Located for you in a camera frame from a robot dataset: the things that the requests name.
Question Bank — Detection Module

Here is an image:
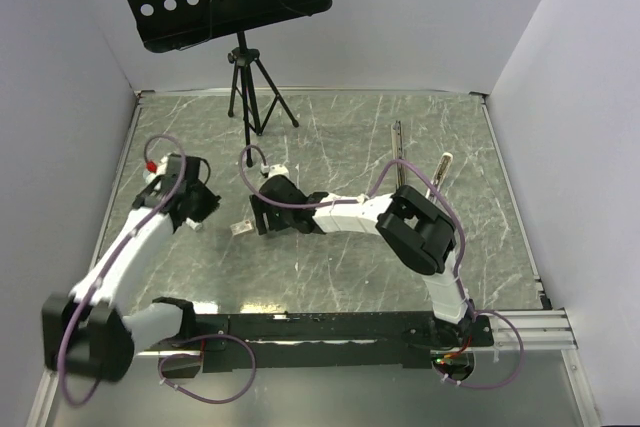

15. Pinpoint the small staple box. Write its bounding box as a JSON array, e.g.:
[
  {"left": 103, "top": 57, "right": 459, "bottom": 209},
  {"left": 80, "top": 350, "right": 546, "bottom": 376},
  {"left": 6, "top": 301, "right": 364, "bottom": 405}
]
[{"left": 230, "top": 220, "right": 254, "bottom": 236}]

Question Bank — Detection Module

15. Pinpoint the beige stapler top part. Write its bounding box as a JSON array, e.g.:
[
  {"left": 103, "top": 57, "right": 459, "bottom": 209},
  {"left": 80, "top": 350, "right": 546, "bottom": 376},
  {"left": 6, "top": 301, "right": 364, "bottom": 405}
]
[{"left": 432, "top": 152, "right": 453, "bottom": 190}]

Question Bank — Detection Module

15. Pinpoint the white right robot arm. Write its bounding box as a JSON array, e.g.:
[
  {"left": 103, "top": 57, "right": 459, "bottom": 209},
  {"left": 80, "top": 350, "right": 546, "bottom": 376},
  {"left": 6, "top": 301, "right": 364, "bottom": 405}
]
[{"left": 250, "top": 174, "right": 473, "bottom": 345}]

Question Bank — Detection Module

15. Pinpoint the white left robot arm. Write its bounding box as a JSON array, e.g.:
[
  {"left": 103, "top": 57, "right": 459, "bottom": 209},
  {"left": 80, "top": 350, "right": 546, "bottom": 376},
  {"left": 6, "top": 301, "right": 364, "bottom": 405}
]
[{"left": 41, "top": 153, "right": 220, "bottom": 383}]

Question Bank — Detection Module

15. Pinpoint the white cylinder tube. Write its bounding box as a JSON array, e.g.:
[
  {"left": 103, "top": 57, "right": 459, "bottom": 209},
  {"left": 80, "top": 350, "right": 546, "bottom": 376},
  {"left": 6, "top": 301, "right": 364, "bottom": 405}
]
[{"left": 185, "top": 218, "right": 202, "bottom": 231}]

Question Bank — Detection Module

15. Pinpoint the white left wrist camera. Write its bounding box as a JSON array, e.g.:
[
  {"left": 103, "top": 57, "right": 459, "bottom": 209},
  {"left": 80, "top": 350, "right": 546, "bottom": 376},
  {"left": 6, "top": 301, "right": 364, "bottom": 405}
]
[{"left": 143, "top": 155, "right": 169, "bottom": 184}]

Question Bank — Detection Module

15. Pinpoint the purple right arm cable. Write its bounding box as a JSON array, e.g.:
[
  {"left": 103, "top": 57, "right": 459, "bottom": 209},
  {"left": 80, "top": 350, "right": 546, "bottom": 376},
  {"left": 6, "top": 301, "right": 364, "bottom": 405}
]
[{"left": 238, "top": 144, "right": 525, "bottom": 391}]

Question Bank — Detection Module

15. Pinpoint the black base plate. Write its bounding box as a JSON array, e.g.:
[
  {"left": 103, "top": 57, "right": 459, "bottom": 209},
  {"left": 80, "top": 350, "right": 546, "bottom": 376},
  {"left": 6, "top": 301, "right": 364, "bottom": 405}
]
[{"left": 152, "top": 311, "right": 494, "bottom": 373}]

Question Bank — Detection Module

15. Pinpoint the aluminium rail frame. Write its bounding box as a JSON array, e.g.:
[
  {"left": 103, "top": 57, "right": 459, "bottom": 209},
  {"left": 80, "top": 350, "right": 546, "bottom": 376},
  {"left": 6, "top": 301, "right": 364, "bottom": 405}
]
[{"left": 47, "top": 89, "right": 579, "bottom": 358}]

